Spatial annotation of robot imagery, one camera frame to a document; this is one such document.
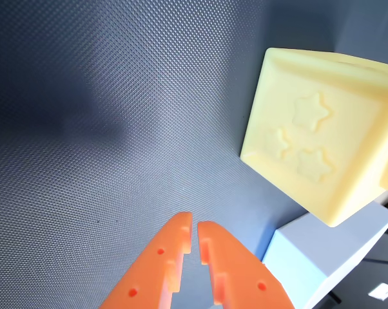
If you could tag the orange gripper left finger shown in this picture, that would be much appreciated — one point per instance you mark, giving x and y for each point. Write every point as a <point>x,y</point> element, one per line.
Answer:
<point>149,267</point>

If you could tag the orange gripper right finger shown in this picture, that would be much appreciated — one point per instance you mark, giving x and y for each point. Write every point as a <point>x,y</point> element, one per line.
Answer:
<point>242,273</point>

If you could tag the yellow block with stars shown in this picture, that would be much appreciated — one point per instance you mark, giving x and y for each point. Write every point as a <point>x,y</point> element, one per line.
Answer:
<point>326,135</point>

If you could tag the white open box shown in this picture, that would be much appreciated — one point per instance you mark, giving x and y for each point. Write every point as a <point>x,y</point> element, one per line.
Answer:
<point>310,254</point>

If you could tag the dark grey textured mat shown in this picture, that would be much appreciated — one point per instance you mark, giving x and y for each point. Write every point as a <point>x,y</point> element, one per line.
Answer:
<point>84,161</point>

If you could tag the small white square plate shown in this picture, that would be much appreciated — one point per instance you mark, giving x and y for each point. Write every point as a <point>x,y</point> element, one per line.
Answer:
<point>382,292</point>

